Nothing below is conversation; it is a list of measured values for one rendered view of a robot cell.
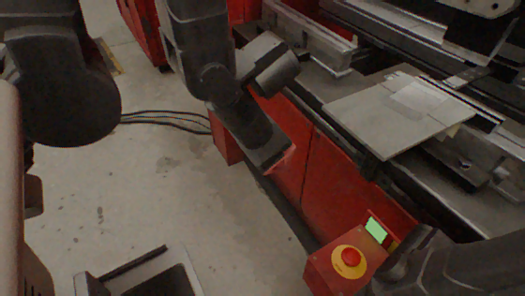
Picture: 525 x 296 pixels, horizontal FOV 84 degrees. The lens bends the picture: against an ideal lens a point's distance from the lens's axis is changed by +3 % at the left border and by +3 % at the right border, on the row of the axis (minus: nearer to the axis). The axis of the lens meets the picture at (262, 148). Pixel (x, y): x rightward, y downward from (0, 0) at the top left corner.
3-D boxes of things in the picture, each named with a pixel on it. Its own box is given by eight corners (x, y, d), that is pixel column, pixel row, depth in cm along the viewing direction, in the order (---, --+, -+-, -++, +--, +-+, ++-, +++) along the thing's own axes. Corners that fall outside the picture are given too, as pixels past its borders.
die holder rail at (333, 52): (262, 23, 123) (262, 0, 116) (274, 21, 125) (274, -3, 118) (337, 79, 92) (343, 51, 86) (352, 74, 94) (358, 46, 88)
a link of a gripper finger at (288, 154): (285, 140, 54) (267, 113, 46) (308, 166, 49) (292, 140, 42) (258, 164, 54) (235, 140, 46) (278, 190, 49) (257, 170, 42)
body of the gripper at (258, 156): (260, 109, 49) (241, 81, 43) (294, 145, 43) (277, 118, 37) (232, 133, 49) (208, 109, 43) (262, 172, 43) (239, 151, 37)
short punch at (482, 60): (437, 48, 63) (459, 1, 56) (442, 46, 64) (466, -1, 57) (481, 68, 57) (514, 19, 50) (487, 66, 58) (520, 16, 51)
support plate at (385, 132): (321, 109, 63) (322, 105, 62) (405, 77, 72) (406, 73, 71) (382, 162, 52) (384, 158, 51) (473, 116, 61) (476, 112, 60)
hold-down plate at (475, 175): (367, 116, 79) (369, 108, 77) (381, 111, 81) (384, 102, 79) (470, 195, 61) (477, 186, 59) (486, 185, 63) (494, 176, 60)
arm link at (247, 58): (165, 46, 33) (192, 81, 28) (240, -18, 33) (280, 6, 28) (217, 105, 43) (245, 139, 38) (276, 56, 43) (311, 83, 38)
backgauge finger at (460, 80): (423, 79, 72) (432, 61, 68) (487, 53, 81) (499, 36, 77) (469, 104, 65) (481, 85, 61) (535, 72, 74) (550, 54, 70)
